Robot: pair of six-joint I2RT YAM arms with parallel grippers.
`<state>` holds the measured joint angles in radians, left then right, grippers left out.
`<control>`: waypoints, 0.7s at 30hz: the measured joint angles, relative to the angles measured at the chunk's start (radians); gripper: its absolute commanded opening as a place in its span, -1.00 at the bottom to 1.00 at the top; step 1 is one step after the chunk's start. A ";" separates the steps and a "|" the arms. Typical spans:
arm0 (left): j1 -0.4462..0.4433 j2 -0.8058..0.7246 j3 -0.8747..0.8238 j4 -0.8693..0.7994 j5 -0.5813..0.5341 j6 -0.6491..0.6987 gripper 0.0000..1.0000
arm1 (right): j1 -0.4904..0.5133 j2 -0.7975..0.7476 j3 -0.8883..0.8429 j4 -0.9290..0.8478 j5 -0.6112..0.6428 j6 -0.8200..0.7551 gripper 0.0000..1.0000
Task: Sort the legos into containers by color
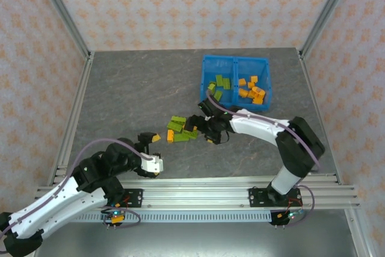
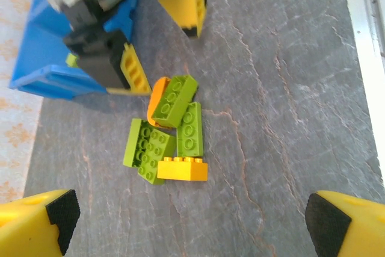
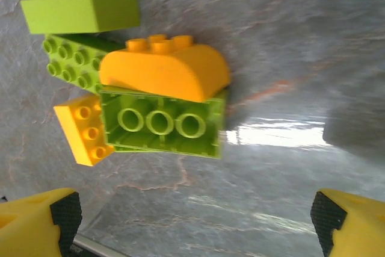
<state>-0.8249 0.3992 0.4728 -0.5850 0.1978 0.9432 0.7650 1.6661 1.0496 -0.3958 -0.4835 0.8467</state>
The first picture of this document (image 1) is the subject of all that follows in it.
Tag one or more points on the green L-shaped lego brick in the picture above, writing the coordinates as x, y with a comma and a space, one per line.
211, 87

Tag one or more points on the aluminium lower frame rail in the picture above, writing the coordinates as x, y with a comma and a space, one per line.
358, 233

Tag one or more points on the aluminium table edge rail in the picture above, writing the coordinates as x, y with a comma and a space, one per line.
85, 76
307, 76

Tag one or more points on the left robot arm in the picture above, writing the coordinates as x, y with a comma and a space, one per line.
60, 203

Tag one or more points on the orange arched lego brick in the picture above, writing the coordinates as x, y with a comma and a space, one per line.
258, 100

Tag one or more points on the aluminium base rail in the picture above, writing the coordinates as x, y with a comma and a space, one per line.
195, 192

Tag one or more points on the blue plastic bin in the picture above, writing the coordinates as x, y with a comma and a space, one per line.
251, 66
215, 66

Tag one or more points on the grey metal sheet panel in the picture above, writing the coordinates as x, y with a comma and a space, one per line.
192, 242

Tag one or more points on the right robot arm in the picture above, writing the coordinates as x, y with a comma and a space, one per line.
258, 127

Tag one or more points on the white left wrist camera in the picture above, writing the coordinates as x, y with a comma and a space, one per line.
153, 163

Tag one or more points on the round orange lego piece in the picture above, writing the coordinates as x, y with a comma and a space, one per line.
258, 91

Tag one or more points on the aluminium frame post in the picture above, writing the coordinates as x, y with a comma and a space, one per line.
325, 13
64, 13

